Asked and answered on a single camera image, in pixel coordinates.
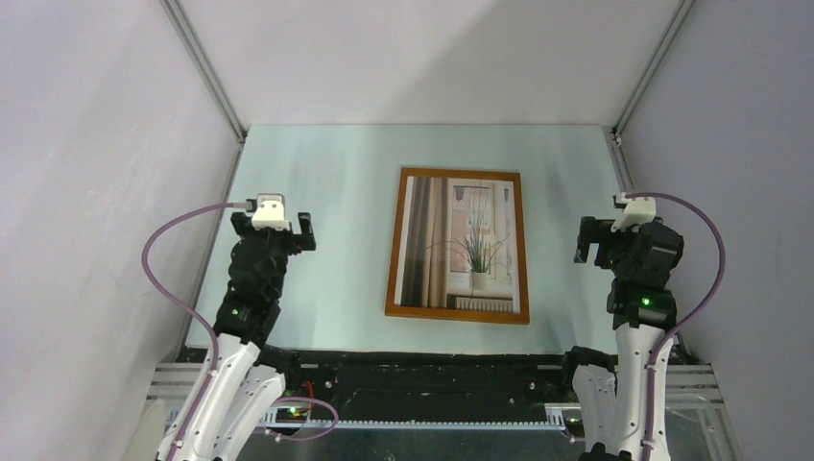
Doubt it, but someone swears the light wooden picture frame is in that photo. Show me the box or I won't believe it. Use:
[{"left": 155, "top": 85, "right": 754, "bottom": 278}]
[{"left": 384, "top": 167, "right": 532, "bottom": 327}]

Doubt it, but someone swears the photo print of window plant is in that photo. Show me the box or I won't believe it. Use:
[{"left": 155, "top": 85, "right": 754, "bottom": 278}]
[{"left": 394, "top": 176, "right": 523, "bottom": 314}]

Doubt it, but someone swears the clear acrylic sheet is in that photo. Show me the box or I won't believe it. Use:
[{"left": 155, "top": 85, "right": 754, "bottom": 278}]
[{"left": 394, "top": 176, "right": 523, "bottom": 314}]

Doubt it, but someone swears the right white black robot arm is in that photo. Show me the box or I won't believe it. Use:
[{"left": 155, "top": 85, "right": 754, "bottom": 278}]
[{"left": 558, "top": 216, "right": 684, "bottom": 460}]

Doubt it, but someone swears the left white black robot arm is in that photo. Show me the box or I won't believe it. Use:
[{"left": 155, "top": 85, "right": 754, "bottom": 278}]
[{"left": 156, "top": 211, "right": 316, "bottom": 460}]

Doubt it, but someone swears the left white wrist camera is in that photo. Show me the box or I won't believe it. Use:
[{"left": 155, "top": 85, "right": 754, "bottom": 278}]
[{"left": 247, "top": 193, "right": 291, "bottom": 231}]

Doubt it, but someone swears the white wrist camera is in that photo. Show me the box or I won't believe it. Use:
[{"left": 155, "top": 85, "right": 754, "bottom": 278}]
[
  {"left": 247, "top": 193, "right": 291, "bottom": 231},
  {"left": 610, "top": 193, "right": 657, "bottom": 232}
]

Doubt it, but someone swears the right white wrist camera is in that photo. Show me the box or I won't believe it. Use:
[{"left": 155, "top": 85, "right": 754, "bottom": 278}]
[{"left": 610, "top": 193, "right": 657, "bottom": 232}]

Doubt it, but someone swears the aluminium extrusion frame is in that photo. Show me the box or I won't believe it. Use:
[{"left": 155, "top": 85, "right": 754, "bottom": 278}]
[{"left": 124, "top": 362, "right": 742, "bottom": 461}]

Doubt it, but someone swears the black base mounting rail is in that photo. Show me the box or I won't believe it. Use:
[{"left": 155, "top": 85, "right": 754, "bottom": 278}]
[{"left": 283, "top": 346, "right": 618, "bottom": 425}]

